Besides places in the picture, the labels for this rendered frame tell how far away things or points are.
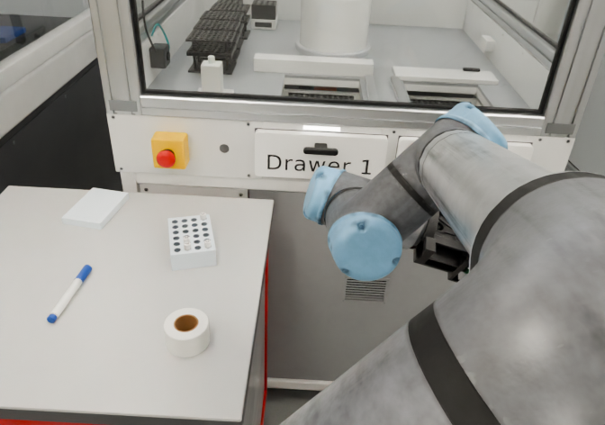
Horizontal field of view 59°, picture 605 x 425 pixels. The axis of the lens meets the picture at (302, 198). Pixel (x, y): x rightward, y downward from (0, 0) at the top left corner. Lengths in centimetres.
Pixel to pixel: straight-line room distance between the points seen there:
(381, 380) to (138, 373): 69
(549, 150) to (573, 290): 110
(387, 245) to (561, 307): 38
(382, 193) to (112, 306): 58
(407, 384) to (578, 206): 10
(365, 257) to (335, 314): 95
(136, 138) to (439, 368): 110
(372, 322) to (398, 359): 132
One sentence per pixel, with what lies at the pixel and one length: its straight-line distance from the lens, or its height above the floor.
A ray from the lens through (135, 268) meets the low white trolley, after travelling 106.
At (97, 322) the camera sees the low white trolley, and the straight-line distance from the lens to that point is 97.
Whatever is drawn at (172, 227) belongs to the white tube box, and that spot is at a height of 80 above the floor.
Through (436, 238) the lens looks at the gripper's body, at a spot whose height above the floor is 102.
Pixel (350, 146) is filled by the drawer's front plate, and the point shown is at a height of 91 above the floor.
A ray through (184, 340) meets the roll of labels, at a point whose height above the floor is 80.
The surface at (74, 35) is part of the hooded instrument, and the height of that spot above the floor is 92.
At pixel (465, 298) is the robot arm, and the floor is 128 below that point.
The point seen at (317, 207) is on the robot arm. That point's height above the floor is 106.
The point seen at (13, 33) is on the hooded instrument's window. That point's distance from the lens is 166.
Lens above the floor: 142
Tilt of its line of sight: 32 degrees down
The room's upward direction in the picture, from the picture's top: 3 degrees clockwise
